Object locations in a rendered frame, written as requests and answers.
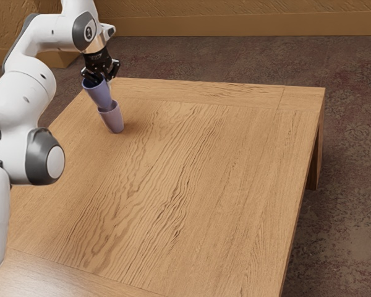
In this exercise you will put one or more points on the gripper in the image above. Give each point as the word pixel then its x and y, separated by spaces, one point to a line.
pixel 96 60

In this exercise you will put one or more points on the blue-violet cup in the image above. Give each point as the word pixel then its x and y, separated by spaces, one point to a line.
pixel 99 92

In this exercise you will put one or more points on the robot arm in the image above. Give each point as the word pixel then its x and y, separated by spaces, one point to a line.
pixel 24 92

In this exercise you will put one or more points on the lilac cup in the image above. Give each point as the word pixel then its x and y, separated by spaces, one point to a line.
pixel 112 119

